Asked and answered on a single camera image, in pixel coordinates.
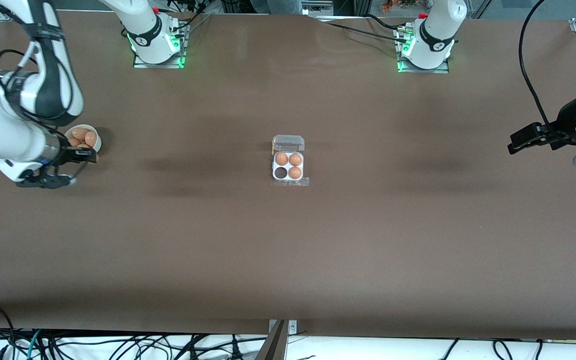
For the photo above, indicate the dark camera mount pole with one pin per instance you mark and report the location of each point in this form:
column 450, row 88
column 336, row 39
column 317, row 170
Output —
column 274, row 347

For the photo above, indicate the clear plastic egg box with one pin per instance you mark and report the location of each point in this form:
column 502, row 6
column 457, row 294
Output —
column 288, row 141

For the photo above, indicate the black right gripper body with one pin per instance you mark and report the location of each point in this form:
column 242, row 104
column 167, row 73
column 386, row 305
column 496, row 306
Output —
column 69, row 154

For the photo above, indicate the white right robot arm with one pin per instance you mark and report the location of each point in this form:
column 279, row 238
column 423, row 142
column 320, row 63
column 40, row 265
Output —
column 3, row 130

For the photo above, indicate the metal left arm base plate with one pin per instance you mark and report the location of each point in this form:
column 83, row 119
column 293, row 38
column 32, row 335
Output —
column 423, row 71

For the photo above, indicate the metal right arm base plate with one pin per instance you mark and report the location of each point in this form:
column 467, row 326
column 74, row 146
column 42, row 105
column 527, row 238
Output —
column 158, row 65

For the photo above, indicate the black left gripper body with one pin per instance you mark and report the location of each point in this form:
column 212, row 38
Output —
column 566, row 121

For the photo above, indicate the small orange item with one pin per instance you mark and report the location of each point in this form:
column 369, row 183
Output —
column 385, row 6

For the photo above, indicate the white round bowl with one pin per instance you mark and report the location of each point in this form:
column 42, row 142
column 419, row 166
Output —
column 98, row 142

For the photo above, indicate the small metal bracket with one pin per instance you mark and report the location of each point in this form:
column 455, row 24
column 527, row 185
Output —
column 293, row 327

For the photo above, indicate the grey bystander trousers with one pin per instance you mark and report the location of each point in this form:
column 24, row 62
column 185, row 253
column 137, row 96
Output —
column 278, row 5

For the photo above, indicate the brown table cover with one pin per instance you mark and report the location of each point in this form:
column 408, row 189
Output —
column 288, row 250

